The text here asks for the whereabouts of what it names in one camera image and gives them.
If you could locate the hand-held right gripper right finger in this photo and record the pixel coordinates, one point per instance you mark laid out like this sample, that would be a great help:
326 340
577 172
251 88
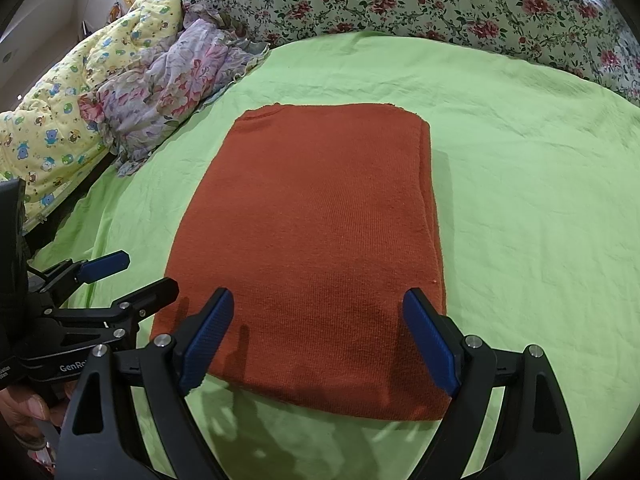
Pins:
430 340

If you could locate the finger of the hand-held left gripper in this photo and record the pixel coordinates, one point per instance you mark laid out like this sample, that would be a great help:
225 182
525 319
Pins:
102 265
145 297

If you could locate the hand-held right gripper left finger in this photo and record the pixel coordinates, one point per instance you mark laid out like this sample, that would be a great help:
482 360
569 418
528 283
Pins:
210 330

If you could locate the orange knit sweater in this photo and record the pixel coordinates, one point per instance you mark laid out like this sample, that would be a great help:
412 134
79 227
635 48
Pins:
310 240

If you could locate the person's left hand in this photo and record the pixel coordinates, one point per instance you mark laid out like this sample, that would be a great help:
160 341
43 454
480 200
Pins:
25 410

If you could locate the light green bed sheet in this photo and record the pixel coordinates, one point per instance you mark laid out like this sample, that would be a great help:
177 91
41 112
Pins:
525 210

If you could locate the yellow animal print quilt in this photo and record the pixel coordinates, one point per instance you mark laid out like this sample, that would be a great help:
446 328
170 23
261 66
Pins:
65 90

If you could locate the purple floral ruffled cloth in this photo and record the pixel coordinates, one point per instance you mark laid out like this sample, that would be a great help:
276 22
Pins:
165 80

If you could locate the white red-flowered blanket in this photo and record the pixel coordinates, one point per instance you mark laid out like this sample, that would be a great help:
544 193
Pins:
400 0

